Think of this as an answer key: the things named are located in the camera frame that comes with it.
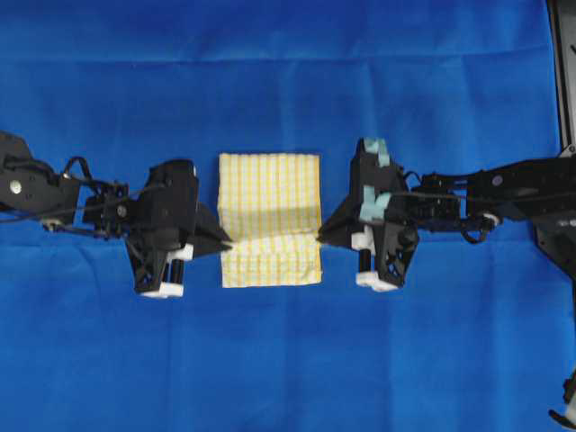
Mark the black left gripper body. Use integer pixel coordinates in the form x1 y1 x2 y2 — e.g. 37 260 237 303
125 159 199 298

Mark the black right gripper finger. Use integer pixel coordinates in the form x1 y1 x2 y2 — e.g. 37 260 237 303
317 195 358 248

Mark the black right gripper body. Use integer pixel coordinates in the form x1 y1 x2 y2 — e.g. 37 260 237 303
350 138 419 292

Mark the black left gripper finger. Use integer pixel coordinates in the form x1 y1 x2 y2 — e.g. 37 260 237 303
192 202 232 259

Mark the yellow checked towel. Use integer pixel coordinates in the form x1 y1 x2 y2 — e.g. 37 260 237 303
217 153 322 288

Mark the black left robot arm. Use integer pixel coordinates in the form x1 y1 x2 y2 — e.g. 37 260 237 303
1 131 231 299

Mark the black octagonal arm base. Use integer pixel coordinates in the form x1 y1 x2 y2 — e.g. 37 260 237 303
534 145 575 283

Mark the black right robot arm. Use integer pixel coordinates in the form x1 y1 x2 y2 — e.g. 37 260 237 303
318 138 575 292

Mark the blue table cloth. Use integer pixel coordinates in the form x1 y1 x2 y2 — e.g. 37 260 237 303
1 1 575 431

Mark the black white clamp at corner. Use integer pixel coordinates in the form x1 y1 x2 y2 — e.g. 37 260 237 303
548 372 575 431

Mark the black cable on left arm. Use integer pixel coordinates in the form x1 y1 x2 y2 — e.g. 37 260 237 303
0 188 149 226

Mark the aluminium frame rail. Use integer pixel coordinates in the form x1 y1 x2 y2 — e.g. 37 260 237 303
546 0 575 158

